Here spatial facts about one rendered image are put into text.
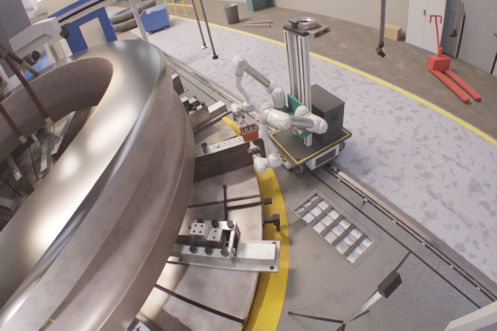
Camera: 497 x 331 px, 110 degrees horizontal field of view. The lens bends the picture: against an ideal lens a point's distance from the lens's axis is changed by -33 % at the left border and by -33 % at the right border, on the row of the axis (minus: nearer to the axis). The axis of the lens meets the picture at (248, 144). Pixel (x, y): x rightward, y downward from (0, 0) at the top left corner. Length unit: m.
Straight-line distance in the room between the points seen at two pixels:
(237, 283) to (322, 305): 0.84
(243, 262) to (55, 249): 1.61
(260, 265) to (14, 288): 1.90
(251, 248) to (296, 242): 0.66
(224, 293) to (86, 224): 1.45
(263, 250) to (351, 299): 1.02
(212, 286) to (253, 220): 0.79
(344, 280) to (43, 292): 2.45
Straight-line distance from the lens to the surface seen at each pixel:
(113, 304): 1.87
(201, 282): 2.53
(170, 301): 2.59
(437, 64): 6.22
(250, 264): 2.42
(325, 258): 2.79
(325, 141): 3.25
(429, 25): 7.18
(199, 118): 3.74
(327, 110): 2.97
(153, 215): 1.96
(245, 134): 2.81
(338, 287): 2.71
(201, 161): 2.93
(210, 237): 2.16
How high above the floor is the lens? 2.60
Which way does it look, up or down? 42 degrees down
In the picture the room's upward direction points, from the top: 13 degrees counter-clockwise
